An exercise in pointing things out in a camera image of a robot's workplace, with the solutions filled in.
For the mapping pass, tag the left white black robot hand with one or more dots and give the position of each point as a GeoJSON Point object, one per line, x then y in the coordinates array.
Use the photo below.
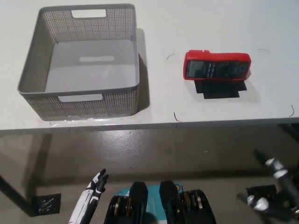
{"type": "Point", "coordinates": [86, 200]}

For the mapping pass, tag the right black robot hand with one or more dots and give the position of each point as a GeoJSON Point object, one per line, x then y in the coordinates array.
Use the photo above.
{"type": "Point", "coordinates": [283, 179]}

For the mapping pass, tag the red digital multimeter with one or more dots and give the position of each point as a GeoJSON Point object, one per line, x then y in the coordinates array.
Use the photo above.
{"type": "Point", "coordinates": [219, 58]}

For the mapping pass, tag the black floor tape patch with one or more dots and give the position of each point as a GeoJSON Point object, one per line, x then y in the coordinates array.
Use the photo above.
{"type": "Point", "coordinates": [46, 204]}
{"type": "Point", "coordinates": [259, 193]}

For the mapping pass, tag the black metal table leg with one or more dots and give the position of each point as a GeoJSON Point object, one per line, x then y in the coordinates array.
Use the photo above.
{"type": "Point", "coordinates": [14, 196]}

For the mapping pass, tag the clear adhesive tape strip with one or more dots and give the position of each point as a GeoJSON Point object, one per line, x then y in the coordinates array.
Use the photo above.
{"type": "Point", "coordinates": [70, 121]}

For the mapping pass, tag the grey perforated plastic basket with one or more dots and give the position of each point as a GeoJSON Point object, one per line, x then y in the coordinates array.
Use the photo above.
{"type": "Point", "coordinates": [77, 105]}

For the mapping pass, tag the black tape patch on table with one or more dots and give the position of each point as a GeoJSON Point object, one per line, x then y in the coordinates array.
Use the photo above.
{"type": "Point", "coordinates": [219, 89]}

